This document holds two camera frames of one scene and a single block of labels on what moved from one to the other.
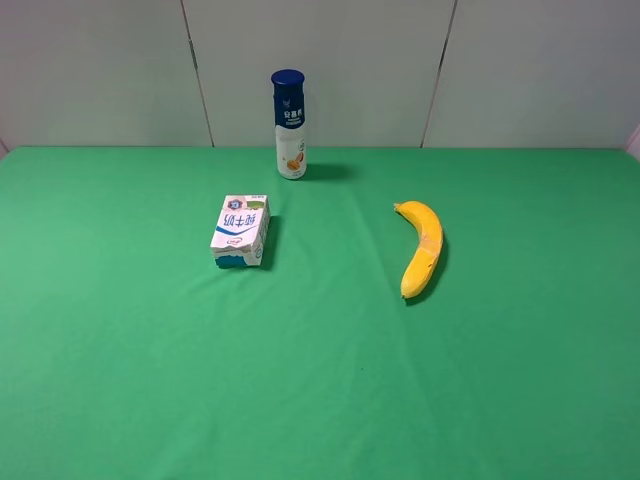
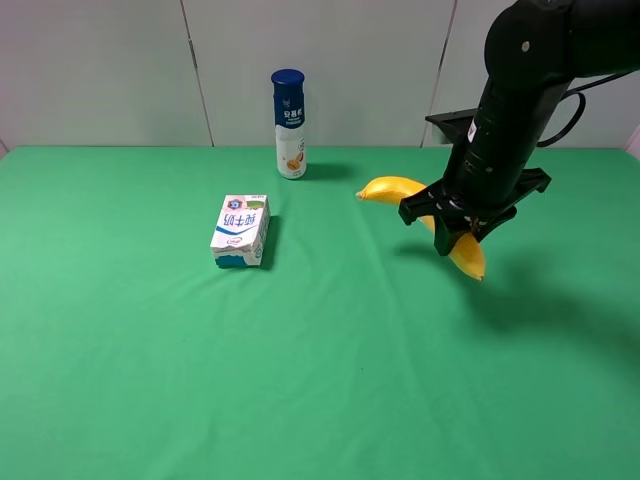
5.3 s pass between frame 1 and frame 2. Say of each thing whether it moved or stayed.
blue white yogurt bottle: stayed
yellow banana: moved
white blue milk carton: stayed
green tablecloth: stayed
